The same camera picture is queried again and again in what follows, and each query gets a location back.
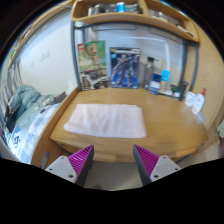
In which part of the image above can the dark transparent water bottle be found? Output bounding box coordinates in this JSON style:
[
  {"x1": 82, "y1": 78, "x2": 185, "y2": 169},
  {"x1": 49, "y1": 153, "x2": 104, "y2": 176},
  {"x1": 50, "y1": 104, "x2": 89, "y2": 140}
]
[{"x1": 143, "y1": 57, "x2": 161, "y2": 90}]

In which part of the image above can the white bottle with red cap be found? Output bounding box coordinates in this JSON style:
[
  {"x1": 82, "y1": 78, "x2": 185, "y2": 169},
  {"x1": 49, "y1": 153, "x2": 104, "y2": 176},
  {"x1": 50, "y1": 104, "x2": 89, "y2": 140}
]
[{"x1": 192, "y1": 87, "x2": 207, "y2": 114}]

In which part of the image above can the light blue slim box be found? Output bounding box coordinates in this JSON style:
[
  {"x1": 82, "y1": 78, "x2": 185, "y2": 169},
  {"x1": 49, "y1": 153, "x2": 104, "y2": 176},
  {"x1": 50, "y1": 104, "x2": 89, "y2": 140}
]
[{"x1": 160, "y1": 69, "x2": 171, "y2": 93}]

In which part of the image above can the white cup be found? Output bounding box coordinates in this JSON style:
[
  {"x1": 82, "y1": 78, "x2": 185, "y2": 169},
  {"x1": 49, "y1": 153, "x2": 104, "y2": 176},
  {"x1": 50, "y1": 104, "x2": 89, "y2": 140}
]
[{"x1": 184, "y1": 90, "x2": 198, "y2": 108}]

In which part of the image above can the white wall switch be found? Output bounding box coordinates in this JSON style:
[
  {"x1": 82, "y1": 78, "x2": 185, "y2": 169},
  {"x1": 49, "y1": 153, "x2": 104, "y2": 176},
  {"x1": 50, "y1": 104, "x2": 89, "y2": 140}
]
[{"x1": 39, "y1": 49, "x2": 51, "y2": 62}]

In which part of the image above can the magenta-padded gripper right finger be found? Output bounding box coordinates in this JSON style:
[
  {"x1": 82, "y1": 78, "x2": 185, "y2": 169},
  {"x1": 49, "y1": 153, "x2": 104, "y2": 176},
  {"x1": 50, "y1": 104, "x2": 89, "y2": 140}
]
[{"x1": 132, "y1": 144, "x2": 182, "y2": 186}]

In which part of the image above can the wooden shelf unit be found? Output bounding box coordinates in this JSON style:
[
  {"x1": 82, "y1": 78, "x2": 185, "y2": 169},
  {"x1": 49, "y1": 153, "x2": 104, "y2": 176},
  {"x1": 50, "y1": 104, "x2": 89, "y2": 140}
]
[{"x1": 69, "y1": 0, "x2": 201, "y2": 102}]

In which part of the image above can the blue robot model box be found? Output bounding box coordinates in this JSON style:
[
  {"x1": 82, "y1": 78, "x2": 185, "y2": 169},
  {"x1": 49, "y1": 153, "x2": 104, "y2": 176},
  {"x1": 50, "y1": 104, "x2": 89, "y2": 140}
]
[{"x1": 109, "y1": 46, "x2": 141, "y2": 90}]

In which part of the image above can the small dark blue box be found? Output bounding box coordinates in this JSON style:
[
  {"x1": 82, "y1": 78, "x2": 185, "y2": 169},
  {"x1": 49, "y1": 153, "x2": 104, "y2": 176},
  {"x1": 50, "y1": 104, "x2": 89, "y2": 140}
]
[{"x1": 148, "y1": 73, "x2": 162, "y2": 96}]

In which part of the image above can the dark flat laptop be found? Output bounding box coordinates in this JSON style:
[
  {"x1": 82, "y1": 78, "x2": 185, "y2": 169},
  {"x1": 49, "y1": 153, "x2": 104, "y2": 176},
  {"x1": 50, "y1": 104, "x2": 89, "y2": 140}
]
[{"x1": 54, "y1": 92, "x2": 68, "y2": 104}]

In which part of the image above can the grey metal bed rail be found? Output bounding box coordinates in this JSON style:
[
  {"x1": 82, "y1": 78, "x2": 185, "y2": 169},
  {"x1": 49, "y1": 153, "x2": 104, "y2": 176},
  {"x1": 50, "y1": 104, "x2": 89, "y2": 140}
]
[{"x1": 0, "y1": 63, "x2": 23, "y2": 111}]

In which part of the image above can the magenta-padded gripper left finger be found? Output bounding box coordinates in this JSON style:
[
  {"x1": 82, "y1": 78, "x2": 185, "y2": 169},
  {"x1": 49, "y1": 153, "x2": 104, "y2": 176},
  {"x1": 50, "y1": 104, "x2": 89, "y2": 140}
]
[{"x1": 44, "y1": 144, "x2": 95, "y2": 188}]

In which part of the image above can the green toy figure box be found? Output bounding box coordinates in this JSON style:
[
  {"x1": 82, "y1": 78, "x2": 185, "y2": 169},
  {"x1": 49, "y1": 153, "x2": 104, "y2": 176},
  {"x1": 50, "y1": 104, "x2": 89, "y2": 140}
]
[{"x1": 77, "y1": 40, "x2": 109, "y2": 91}]

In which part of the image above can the dark green round container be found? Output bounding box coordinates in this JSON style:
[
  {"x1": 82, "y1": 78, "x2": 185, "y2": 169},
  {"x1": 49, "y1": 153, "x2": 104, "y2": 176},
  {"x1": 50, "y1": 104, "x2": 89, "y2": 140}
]
[{"x1": 170, "y1": 84, "x2": 181, "y2": 98}]

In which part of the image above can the clear plastic container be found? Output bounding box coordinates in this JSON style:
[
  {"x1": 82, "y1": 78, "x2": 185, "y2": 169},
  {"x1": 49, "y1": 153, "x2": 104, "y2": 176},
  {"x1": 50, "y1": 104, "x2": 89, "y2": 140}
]
[{"x1": 194, "y1": 111, "x2": 208, "y2": 125}]

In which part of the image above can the teal crumpled blanket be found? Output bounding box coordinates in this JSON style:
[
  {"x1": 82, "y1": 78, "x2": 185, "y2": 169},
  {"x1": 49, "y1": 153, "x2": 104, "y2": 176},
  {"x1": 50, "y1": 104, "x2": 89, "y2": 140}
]
[{"x1": 8, "y1": 84, "x2": 42, "y2": 114}]

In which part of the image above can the pale pink towel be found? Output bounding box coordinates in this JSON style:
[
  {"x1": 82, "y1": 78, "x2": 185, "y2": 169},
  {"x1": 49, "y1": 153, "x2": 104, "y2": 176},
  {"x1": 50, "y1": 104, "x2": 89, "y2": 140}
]
[{"x1": 63, "y1": 103, "x2": 148, "y2": 139}]

